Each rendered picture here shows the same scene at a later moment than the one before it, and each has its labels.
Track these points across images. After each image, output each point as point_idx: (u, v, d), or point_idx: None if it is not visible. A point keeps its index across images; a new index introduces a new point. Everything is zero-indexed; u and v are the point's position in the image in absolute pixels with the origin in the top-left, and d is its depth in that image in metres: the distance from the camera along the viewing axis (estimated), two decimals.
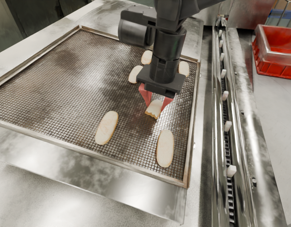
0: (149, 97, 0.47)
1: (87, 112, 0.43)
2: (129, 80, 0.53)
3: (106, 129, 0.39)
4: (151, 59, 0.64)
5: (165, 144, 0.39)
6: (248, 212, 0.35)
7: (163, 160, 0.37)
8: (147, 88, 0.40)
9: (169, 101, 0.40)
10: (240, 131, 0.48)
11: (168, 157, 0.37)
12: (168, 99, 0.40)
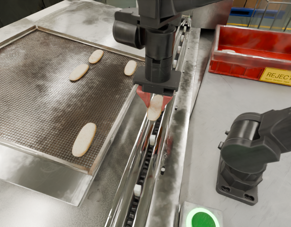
0: (148, 98, 0.47)
1: (17, 107, 0.46)
2: (69, 78, 0.56)
3: (155, 108, 0.46)
4: (99, 58, 0.67)
5: (84, 136, 0.43)
6: (149, 197, 0.38)
7: (77, 150, 0.40)
8: (145, 89, 0.40)
9: (168, 99, 0.40)
10: (167, 125, 0.51)
11: (82, 147, 0.41)
12: (167, 98, 0.40)
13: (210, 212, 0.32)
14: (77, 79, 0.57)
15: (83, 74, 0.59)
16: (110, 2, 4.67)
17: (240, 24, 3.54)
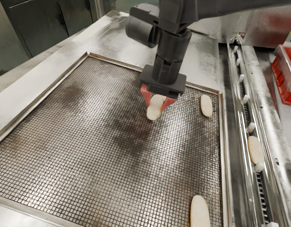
0: (149, 97, 0.46)
1: (103, 175, 0.36)
2: (148, 116, 0.44)
3: (258, 152, 0.49)
4: None
5: (201, 222, 0.33)
6: None
7: None
8: (150, 89, 0.39)
9: (172, 101, 0.40)
10: (279, 189, 0.41)
11: None
12: (171, 100, 0.40)
13: None
14: (157, 117, 0.45)
15: (161, 109, 0.47)
16: (119, 6, 4.57)
17: None
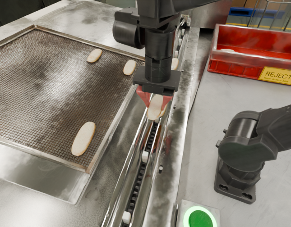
0: (148, 98, 0.47)
1: (15, 106, 0.46)
2: (148, 117, 0.44)
3: (173, 63, 0.76)
4: (98, 57, 0.67)
5: (83, 135, 0.43)
6: (147, 196, 0.38)
7: (76, 149, 0.40)
8: (145, 89, 0.40)
9: (168, 99, 0.40)
10: (165, 124, 0.51)
11: (81, 147, 0.41)
12: (167, 97, 0.40)
13: (208, 211, 0.32)
14: (157, 117, 0.44)
15: (162, 109, 0.47)
16: (110, 2, 4.67)
17: (240, 24, 3.54)
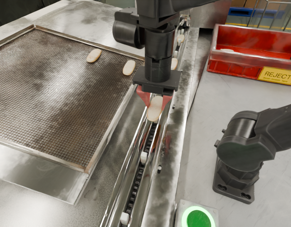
0: (148, 98, 0.47)
1: (14, 106, 0.46)
2: None
3: (181, 38, 0.95)
4: (97, 57, 0.67)
5: (155, 105, 0.47)
6: (145, 196, 0.38)
7: (151, 115, 0.45)
8: (145, 89, 0.40)
9: (168, 98, 0.40)
10: (164, 124, 0.51)
11: (155, 113, 0.45)
12: (167, 97, 0.40)
13: (206, 211, 0.32)
14: None
15: None
16: (110, 2, 4.67)
17: (240, 24, 3.54)
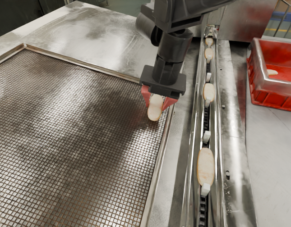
0: None
1: None
2: (206, 57, 0.75)
3: None
4: (214, 171, 0.39)
5: (209, 90, 0.59)
6: None
7: None
8: (152, 90, 0.39)
9: (173, 102, 0.41)
10: (222, 212, 0.33)
11: (211, 96, 0.57)
12: (173, 100, 0.40)
13: None
14: (212, 57, 0.76)
15: (213, 54, 0.78)
16: (112, 4, 4.49)
17: None
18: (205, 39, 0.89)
